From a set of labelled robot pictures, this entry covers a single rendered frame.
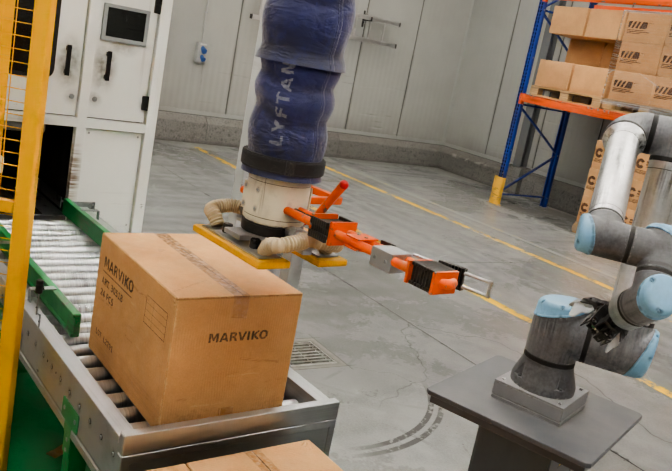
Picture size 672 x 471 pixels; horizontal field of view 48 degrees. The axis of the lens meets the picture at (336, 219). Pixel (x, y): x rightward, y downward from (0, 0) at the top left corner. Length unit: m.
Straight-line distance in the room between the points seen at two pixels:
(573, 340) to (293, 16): 1.18
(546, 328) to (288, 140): 0.93
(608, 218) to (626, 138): 0.41
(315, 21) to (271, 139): 0.31
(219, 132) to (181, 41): 1.42
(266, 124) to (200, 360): 0.68
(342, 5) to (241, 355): 1.01
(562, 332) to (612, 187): 0.50
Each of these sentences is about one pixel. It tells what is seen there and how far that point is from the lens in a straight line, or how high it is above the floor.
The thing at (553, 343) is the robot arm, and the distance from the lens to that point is 2.30.
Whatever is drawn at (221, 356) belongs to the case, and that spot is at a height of 0.77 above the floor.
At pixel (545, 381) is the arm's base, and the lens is 2.33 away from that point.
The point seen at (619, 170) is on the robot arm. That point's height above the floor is 1.49.
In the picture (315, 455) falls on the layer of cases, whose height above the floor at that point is 0.54.
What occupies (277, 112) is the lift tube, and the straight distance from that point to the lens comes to 1.94.
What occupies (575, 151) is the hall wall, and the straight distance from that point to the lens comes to 12.13.
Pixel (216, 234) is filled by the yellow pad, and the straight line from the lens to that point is 2.08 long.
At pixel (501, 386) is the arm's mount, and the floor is 0.79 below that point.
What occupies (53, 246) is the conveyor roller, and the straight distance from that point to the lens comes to 3.76.
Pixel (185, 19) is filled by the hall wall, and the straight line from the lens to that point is 11.37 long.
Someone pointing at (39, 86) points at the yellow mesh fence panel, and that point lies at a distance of 2.51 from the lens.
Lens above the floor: 1.64
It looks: 12 degrees down
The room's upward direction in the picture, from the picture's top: 11 degrees clockwise
